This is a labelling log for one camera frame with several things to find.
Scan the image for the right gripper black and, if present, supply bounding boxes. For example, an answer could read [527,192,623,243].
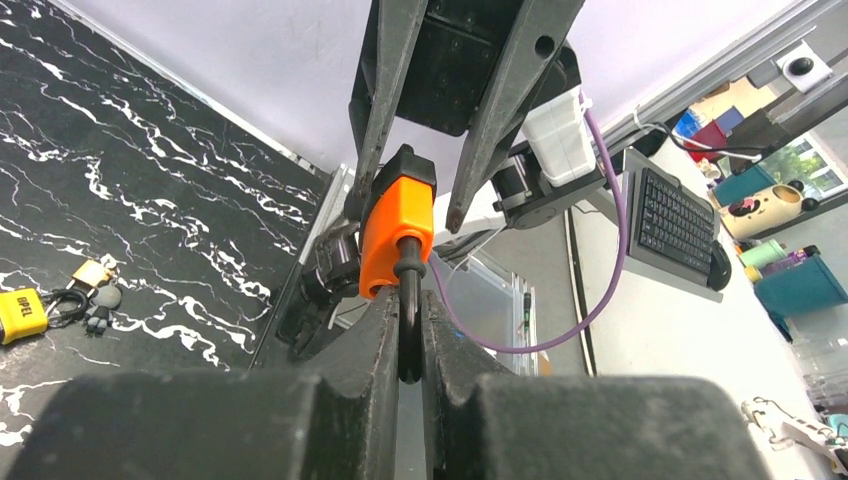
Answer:
[344,0,584,234]

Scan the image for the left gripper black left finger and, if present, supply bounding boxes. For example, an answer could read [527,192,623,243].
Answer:
[8,289,398,479]

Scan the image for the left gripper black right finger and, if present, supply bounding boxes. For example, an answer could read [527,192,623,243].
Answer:
[421,291,769,479]

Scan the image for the small brass padlock with figurine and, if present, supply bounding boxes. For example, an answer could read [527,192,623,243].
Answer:
[67,254,118,294]

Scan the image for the yellow Opel padlock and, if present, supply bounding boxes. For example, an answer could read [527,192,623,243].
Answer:
[1,288,89,345]

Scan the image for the orange black Opel padlock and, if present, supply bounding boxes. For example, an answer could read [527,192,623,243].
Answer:
[359,144,437,384]

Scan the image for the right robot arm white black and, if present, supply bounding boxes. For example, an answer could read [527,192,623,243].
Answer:
[344,1,582,234]

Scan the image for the black computer keyboard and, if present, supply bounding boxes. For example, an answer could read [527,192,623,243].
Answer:
[621,148,732,302]

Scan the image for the teal storage bins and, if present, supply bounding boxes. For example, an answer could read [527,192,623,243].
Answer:
[711,166,847,342]

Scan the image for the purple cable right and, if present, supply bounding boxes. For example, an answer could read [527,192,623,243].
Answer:
[427,92,629,356]

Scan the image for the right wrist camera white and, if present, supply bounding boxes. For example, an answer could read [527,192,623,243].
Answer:
[521,86,596,187]

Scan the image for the grey white figurine keychain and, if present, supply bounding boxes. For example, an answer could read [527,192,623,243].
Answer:
[84,284,123,336]

